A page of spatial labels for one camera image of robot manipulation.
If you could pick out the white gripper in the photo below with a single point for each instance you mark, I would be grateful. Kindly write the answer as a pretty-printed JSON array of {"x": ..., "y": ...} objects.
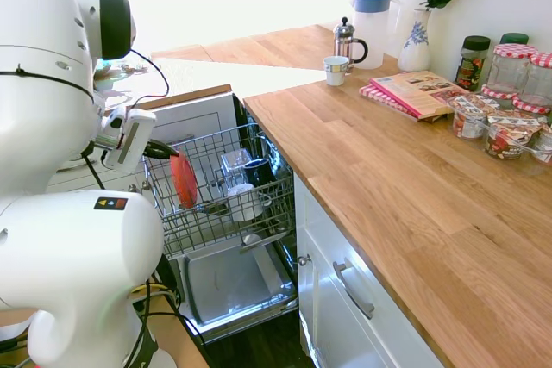
[{"x": 131, "y": 139}]

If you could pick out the red plastic plate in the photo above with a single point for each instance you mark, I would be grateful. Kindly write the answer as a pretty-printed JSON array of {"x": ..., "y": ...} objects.
[{"x": 185, "y": 182}]

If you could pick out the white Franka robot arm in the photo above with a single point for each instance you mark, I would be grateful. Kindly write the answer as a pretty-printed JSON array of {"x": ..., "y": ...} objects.
[{"x": 52, "y": 83}]

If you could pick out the stainless dishwasher door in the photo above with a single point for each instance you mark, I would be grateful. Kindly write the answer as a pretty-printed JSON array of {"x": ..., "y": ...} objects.
[{"x": 233, "y": 286}]

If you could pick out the white corner cabinet front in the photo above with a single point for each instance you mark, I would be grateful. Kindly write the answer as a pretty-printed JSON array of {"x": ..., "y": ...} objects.
[{"x": 198, "y": 114}]

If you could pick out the clear glass tumbler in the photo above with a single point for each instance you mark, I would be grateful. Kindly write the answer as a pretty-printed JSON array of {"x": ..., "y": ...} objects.
[{"x": 235, "y": 161}]

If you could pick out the dark blue mug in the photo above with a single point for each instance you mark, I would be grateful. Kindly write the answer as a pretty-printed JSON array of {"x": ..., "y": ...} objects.
[{"x": 259, "y": 172}]

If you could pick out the white mug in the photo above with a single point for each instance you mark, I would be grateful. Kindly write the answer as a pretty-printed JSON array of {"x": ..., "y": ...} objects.
[{"x": 246, "y": 206}]

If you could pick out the round metal cabinet knob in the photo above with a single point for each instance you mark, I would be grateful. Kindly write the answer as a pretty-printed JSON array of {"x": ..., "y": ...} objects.
[{"x": 304, "y": 260}]

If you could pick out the white patterned paper cup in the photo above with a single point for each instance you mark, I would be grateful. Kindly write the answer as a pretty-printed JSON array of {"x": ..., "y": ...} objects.
[{"x": 335, "y": 72}]

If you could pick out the glass French press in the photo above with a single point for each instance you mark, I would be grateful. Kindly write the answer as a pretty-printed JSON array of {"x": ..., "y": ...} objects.
[{"x": 345, "y": 42}]

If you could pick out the red gingham book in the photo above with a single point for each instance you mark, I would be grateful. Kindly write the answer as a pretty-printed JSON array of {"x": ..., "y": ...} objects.
[{"x": 379, "y": 94}]

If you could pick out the white cabinet door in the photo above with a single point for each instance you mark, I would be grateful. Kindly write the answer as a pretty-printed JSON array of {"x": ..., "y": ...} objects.
[{"x": 319, "y": 312}]

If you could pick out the clear pitcher blue lid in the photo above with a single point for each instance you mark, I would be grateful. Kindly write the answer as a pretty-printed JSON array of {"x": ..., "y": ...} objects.
[{"x": 373, "y": 36}]

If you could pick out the pink cookbook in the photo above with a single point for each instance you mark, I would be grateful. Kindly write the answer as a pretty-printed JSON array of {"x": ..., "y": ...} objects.
[{"x": 418, "y": 92}]

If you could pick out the white vase blue flowers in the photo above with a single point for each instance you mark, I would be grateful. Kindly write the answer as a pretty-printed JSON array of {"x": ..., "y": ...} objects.
[{"x": 415, "y": 49}]

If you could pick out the white drawer front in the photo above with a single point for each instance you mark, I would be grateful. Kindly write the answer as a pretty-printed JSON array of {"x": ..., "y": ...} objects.
[{"x": 388, "y": 312}]

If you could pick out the spice jar black lid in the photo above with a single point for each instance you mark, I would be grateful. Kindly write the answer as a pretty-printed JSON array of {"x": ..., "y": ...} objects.
[{"x": 472, "y": 66}]

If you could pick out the glass jar gingham lid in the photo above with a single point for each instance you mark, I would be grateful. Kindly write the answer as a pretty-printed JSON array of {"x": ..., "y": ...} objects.
[
  {"x": 541, "y": 81},
  {"x": 496, "y": 92},
  {"x": 532, "y": 106},
  {"x": 511, "y": 68}
]

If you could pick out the clear bottle green lid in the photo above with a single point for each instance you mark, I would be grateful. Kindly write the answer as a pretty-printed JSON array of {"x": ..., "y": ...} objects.
[{"x": 515, "y": 38}]

